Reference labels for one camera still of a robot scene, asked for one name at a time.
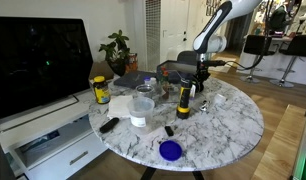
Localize orange patterned bag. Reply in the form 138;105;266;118
125;52;139;73

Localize vitamin bottle with yellow cap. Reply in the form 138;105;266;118
92;75;112;105

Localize metal post with green light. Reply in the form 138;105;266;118
291;106;306;180

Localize small black rectangular block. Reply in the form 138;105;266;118
164;125;175;137

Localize small white tube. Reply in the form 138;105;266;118
189;83;197;101

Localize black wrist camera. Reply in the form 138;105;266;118
199;59;227;68

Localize white kitchen counter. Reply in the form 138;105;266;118
236;35;306;87

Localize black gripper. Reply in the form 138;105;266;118
194;65;212;91

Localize dark grey flat sleeve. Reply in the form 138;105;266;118
113;70;158;90

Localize dark green bag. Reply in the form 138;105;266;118
268;6;291;33

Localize small red flower plant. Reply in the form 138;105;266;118
159;65;171;94

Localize green potted plant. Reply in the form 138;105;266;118
98;29;131;77

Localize small white bottle purple cap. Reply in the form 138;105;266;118
143;75;158;86

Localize large translucent plastic cup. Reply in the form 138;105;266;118
127;96;156;128

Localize small metal keys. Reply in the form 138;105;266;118
199;99;211;112

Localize black bar stool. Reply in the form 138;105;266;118
239;34;273;84
269;34;306;89

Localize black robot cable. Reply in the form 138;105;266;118
224;0;302;71

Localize black table leg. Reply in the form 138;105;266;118
140;166;157;180
192;170;205;180

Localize black oblong remote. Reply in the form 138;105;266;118
99;117;121;134

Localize dark grey chair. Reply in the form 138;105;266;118
176;50;199;66

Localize small clear plastic cup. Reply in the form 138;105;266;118
135;83;155;99

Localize white folded napkin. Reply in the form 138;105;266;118
106;94;134;120

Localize black flat screen television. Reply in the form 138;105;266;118
0;16;94;123

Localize blue round lid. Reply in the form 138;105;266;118
158;139;184;162

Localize beige floor rug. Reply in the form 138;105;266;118
211;56;237;74

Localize black and yellow flashlight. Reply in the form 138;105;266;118
175;78;193;120

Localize white door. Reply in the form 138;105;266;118
160;0;194;64

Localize white vent grille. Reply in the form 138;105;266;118
145;0;162;72

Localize small clear plastic container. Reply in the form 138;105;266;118
213;93;227;106

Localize white television stand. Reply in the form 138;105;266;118
0;89;109;180

